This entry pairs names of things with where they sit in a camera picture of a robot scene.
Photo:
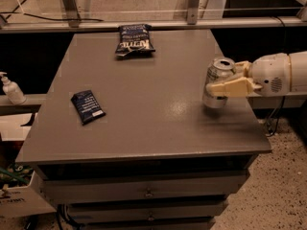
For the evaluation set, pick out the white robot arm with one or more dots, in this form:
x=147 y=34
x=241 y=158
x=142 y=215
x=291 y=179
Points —
x=298 y=75

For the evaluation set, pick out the grey drawer cabinet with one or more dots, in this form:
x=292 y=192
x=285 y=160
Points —
x=159 y=159

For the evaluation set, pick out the metal frame railing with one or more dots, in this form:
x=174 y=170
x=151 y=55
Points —
x=22 y=16

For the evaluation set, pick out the blue rxbar blueberry wrapper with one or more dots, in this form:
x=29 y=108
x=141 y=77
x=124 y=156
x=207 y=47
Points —
x=87 y=106

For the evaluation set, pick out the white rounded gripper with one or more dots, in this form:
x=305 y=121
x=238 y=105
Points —
x=271 y=73

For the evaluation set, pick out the white cardboard box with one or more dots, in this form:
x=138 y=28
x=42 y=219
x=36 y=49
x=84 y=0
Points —
x=19 y=201

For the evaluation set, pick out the white pump dispenser bottle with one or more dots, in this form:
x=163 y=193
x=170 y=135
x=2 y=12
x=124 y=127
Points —
x=12 y=90

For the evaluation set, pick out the dark blue kettle chips bag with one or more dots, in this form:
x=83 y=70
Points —
x=134 y=39

